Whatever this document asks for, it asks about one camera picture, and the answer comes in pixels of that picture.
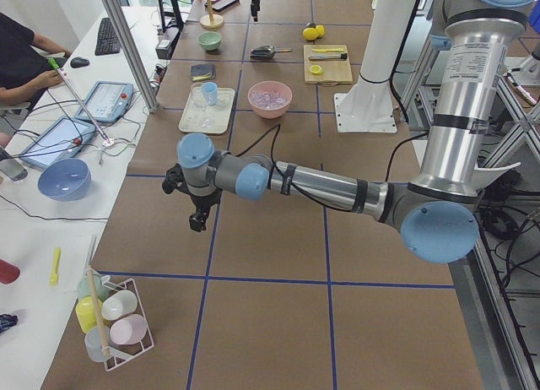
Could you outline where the teach pendant tablet near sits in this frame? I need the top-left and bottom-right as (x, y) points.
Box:
(19, 116), (96, 170)

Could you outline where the black computer mouse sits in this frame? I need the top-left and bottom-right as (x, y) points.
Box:
(70, 57), (89, 68)

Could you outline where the seated person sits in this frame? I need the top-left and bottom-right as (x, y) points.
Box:
(1, 14), (72, 106)

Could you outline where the metal ice scoop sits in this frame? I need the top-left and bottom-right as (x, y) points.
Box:
(250, 45), (293, 61)

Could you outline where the pink bowl with ice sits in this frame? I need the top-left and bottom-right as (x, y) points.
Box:
(247, 80), (293, 119)

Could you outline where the white cup in rack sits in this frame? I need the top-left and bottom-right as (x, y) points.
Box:
(101, 290), (138, 321)

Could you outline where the teach pendant tablet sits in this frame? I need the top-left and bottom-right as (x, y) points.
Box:
(19, 116), (96, 170)
(84, 81), (134, 124)

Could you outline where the wooden stand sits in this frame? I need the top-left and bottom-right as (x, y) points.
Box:
(199, 0), (224, 30)

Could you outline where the light blue plastic cup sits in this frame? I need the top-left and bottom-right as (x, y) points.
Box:
(200, 82), (218, 106)

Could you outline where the cream serving tray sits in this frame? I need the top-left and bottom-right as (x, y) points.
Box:
(178, 88), (235, 135)

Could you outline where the black keyboard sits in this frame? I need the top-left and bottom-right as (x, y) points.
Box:
(94, 17), (121, 56)

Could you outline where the aluminium frame post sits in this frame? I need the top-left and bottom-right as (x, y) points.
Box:
(101, 0), (159, 113)

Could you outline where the white wire cup rack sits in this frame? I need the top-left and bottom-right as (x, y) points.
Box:
(84, 269), (154, 372)

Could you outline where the yellow lemon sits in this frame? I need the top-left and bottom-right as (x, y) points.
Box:
(302, 24), (326, 41)

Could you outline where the metal tube tool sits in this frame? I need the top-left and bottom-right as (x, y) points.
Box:
(308, 53), (348, 62)

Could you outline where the pink cup in rack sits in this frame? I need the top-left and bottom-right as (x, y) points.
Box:
(110, 314), (148, 345)

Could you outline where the dark tray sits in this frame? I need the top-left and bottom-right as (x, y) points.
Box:
(210, 0), (240, 13)

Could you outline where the teach pendant tablet far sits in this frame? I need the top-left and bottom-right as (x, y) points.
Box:
(84, 81), (134, 124)

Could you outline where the yellow cup in rack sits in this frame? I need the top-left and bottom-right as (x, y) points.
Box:
(75, 296), (97, 333)

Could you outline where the white chair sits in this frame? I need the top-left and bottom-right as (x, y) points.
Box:
(471, 162), (521, 190)

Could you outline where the clear wine glass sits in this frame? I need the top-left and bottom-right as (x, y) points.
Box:
(191, 82), (212, 128)

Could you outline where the red object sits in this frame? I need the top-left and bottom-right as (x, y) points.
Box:
(0, 259), (20, 284)

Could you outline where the wooden cutting board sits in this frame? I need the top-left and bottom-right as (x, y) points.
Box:
(304, 44), (353, 84)

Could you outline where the green ceramic bowl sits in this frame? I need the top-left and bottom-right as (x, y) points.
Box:
(197, 31), (222, 51)

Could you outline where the large blue bowl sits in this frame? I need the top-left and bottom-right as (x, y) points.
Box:
(37, 158), (92, 202)

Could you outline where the folded grey cloth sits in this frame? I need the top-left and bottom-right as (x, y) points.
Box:
(190, 63), (216, 82)

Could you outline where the yellow plastic spoon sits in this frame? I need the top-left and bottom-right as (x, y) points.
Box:
(49, 247), (62, 286)

